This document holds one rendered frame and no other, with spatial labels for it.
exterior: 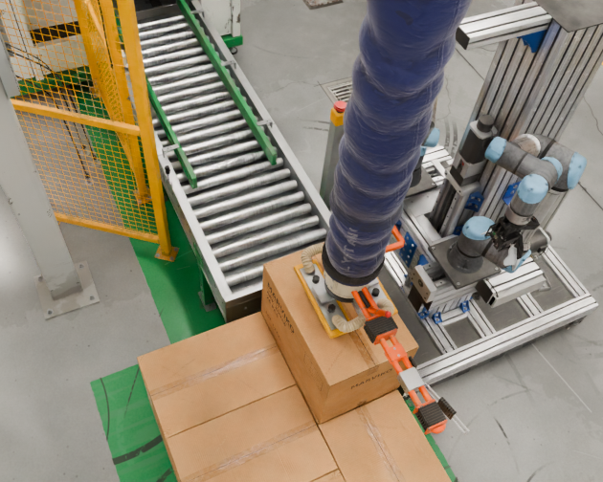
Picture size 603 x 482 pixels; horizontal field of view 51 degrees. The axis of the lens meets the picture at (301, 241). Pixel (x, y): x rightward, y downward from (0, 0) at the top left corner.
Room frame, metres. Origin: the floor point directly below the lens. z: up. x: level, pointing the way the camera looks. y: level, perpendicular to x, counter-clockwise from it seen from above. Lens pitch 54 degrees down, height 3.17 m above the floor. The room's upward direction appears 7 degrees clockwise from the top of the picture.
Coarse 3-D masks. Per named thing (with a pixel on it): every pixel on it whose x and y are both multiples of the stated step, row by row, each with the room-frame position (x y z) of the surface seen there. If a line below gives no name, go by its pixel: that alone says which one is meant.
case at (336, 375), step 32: (288, 256) 1.54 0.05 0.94; (320, 256) 1.56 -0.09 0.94; (288, 288) 1.38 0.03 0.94; (288, 320) 1.27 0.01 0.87; (320, 320) 1.25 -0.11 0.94; (288, 352) 1.25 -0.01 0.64; (320, 352) 1.12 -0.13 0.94; (352, 352) 1.13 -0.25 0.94; (384, 352) 1.15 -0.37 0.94; (320, 384) 1.03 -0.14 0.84; (352, 384) 1.04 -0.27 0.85; (384, 384) 1.14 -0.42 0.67; (320, 416) 0.99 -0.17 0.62
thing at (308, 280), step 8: (296, 272) 1.39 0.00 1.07; (304, 272) 1.39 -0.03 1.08; (312, 272) 1.39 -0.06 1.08; (320, 272) 1.40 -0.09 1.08; (304, 280) 1.35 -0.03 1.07; (312, 280) 1.34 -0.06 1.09; (320, 280) 1.36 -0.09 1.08; (304, 288) 1.32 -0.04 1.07; (312, 296) 1.28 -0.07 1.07; (312, 304) 1.25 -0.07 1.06; (320, 304) 1.25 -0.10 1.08; (328, 304) 1.25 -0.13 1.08; (336, 304) 1.26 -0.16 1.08; (320, 312) 1.22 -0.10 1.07; (328, 312) 1.22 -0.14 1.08; (336, 312) 1.22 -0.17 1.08; (344, 312) 1.23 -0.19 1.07; (328, 320) 1.18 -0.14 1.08; (328, 328) 1.15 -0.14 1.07; (336, 328) 1.16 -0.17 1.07; (336, 336) 1.13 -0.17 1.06
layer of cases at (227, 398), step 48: (240, 336) 1.35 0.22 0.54; (192, 384) 1.08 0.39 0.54; (240, 384) 1.11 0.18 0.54; (288, 384) 1.14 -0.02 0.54; (192, 432) 0.88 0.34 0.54; (240, 432) 0.90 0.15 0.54; (288, 432) 0.93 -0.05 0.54; (336, 432) 0.96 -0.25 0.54; (384, 432) 0.98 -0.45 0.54; (192, 480) 0.69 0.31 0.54; (240, 480) 0.71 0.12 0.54; (288, 480) 0.74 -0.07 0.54; (336, 480) 0.76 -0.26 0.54; (384, 480) 0.78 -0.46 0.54; (432, 480) 0.81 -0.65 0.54
